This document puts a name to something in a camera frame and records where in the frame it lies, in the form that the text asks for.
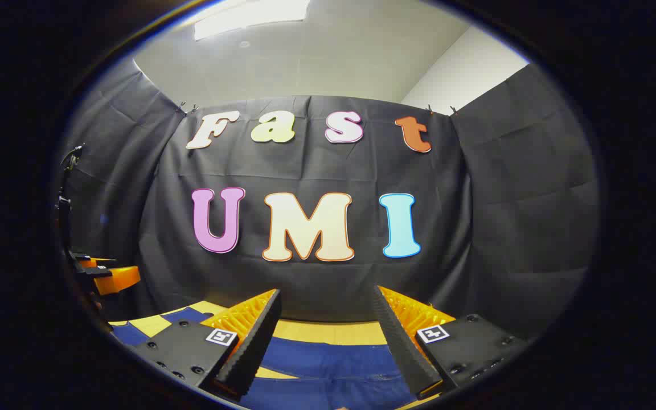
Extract black backdrop cloth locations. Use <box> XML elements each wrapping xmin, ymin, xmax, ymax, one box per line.
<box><xmin>55</xmin><ymin>57</ymin><xmax>601</xmax><ymax>342</ymax></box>

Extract blue jeans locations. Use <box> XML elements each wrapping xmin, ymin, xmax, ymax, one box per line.
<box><xmin>110</xmin><ymin>307</ymin><xmax>423</xmax><ymax>410</ymax></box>

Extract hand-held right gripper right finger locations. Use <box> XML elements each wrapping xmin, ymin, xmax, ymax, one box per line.
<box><xmin>372</xmin><ymin>285</ymin><xmax>530</xmax><ymax>401</ymax></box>

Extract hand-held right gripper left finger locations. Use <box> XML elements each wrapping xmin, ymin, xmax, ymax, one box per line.
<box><xmin>133</xmin><ymin>288</ymin><xmax>283</xmax><ymax>402</ymax></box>

